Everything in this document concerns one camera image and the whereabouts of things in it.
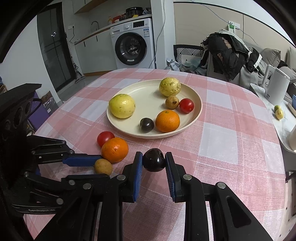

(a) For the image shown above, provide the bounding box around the brown longan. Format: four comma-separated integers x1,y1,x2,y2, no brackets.
94,159,113,176
165,95,180,109

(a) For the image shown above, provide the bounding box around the red cherry tomato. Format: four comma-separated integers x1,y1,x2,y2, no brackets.
97,131,115,147
179,98,194,113

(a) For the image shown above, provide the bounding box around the orange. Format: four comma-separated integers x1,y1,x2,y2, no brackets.
155,109,180,133
101,137,129,164

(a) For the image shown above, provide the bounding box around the large yellow guava front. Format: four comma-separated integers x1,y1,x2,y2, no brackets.
109,94,136,119

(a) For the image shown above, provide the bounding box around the dark plum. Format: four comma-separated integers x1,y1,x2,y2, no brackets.
140,118,154,133
142,148,166,172

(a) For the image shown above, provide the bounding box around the pink checkered tablecloth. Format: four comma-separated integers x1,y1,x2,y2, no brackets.
36,68,285,240

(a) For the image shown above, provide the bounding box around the cream ceramic plate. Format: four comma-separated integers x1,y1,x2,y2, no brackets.
107,79,203,139

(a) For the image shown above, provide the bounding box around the brown longan in plate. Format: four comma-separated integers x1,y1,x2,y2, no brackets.
165,95,180,109

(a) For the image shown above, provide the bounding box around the white side table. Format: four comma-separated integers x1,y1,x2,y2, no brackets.
250,83,295,154

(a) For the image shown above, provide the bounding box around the yellow guava back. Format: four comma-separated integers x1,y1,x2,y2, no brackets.
159,77,181,97

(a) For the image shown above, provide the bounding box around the yellow fruit on side table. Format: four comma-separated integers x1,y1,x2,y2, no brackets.
275,108,284,120

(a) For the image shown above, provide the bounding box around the green lime on side table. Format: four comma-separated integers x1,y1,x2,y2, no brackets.
274,105,281,112

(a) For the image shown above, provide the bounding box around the white washing machine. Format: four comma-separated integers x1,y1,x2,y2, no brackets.
110,18,156,69

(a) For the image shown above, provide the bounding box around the black glass door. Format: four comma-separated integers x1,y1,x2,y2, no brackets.
37,2,76,92

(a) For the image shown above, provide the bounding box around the white electric kettle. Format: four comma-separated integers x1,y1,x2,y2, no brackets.
262,65,290,105

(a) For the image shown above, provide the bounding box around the black mesh chair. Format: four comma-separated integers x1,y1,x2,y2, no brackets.
173,44,204,63

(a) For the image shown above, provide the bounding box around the black clothes pile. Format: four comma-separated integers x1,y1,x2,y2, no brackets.
201,29,262,81

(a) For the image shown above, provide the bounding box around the grey sofa pillow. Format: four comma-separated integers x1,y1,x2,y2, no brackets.
260,48,281,67

